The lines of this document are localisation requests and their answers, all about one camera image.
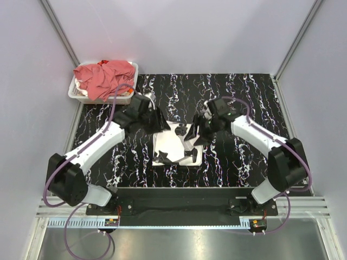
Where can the white plastic laundry basket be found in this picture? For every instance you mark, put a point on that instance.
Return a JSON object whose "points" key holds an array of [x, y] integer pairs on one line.
{"points": [[75, 92]]}

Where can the aluminium frame post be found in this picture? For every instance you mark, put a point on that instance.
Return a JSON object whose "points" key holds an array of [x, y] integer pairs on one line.
{"points": [[317, 4], [49, 11]]}

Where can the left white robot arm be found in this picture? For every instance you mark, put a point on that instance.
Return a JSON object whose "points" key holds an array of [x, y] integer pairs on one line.
{"points": [[66, 174]]}

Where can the left aluminium frame post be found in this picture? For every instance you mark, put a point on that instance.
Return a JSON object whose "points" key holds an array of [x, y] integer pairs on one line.
{"points": [[49, 11]]}

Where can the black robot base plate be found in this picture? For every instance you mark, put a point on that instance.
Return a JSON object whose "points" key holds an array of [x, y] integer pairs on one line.
{"points": [[234, 201]]}

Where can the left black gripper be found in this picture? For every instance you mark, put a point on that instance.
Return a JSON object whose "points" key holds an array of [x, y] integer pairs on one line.
{"points": [[160, 123]]}

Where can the white t-shirt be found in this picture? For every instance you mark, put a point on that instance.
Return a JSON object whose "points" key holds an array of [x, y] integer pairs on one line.
{"points": [[170, 148]]}

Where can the grey slotted cable duct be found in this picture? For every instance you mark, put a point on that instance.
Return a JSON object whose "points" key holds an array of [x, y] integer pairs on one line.
{"points": [[129, 223]]}

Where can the white garment in basket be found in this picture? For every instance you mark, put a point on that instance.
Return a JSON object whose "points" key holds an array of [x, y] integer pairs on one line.
{"points": [[81, 91]]}

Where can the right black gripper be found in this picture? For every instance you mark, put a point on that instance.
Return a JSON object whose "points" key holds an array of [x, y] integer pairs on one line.
{"points": [[205, 137]]}

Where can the right aluminium frame post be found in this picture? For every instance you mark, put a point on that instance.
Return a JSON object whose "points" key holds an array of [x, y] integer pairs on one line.
{"points": [[317, 4]]}

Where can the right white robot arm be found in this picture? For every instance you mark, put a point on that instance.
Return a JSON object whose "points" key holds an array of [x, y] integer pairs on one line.
{"points": [[286, 159]]}

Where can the pink crumpled t-shirt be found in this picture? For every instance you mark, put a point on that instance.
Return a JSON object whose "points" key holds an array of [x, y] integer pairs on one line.
{"points": [[105, 78]]}

